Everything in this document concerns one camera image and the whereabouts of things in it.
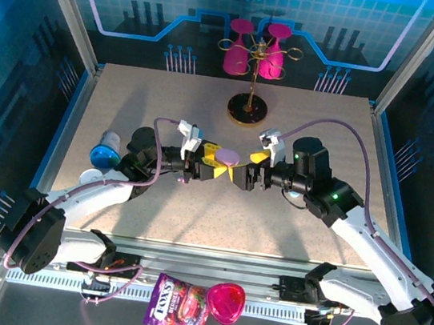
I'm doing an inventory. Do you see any gold glass rack stand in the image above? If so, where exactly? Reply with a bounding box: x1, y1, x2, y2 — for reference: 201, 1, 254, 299
206, 29, 307, 134

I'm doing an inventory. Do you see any white slotted cable duct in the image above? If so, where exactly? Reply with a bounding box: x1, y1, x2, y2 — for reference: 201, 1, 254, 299
5, 264, 313, 325

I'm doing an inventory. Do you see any aluminium frame post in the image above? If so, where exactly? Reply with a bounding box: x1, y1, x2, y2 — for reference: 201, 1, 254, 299
372, 0, 434, 118
17, 0, 108, 76

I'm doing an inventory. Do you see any purple earbud charging case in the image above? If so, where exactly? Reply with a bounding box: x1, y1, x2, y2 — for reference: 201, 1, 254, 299
214, 147, 242, 169

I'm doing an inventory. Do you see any purple candy bag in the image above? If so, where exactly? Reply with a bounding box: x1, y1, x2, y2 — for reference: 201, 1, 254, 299
142, 271, 213, 325

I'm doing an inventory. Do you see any light blue earbud charging case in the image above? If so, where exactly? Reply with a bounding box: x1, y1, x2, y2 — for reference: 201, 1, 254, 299
282, 187, 304, 203

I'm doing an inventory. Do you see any orange printed dessert can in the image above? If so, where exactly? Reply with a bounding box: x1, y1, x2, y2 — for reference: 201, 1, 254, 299
77, 166, 111, 191

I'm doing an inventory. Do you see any aluminium frame rail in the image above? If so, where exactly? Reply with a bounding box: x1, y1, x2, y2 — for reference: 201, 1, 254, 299
59, 226, 372, 314

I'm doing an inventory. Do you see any pink heart shaped bowl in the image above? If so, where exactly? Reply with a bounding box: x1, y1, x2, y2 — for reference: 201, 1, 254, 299
202, 279, 249, 325

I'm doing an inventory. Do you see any pink wine glass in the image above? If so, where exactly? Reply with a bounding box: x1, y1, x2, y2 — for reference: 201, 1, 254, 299
221, 16, 257, 78
257, 22, 295, 82

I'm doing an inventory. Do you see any yogurt cup with blue lid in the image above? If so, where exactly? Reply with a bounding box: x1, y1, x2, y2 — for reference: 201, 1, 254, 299
88, 127, 126, 171

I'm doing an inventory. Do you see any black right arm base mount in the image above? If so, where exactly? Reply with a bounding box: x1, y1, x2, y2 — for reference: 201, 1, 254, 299
276, 274, 309, 303

